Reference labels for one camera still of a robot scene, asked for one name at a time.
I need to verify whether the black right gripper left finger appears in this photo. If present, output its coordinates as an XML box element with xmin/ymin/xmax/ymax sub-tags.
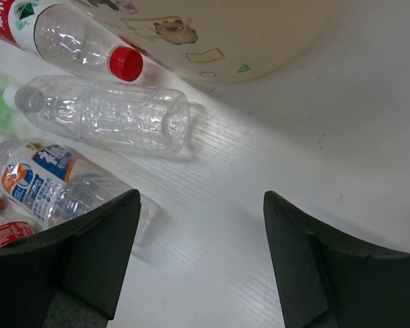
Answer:
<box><xmin>0</xmin><ymin>190</ymin><xmax>141</xmax><ymax>327</ymax></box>

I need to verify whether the red label cola bottle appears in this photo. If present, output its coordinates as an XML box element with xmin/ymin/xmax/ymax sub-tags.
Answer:
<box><xmin>0</xmin><ymin>197</ymin><xmax>36</xmax><ymax>248</ymax></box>

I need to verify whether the blue orange label bottle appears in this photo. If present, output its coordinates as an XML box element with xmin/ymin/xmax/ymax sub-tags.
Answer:
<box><xmin>0</xmin><ymin>134</ymin><xmax>132</xmax><ymax>230</ymax></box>

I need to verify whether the red white label bottle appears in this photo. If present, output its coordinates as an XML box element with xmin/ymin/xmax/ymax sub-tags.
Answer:
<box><xmin>0</xmin><ymin>1</ymin><xmax>144</xmax><ymax>82</ymax></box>

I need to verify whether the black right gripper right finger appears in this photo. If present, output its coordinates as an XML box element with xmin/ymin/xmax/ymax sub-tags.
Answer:
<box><xmin>263</xmin><ymin>191</ymin><xmax>410</xmax><ymax>327</ymax></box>

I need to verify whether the beige capybara bin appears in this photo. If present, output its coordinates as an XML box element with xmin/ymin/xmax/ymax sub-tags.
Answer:
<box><xmin>76</xmin><ymin>0</ymin><xmax>336</xmax><ymax>83</ymax></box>

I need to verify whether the clear bottle white cap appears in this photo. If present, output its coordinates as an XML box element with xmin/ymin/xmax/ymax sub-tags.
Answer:
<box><xmin>3</xmin><ymin>75</ymin><xmax>191</xmax><ymax>156</ymax></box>

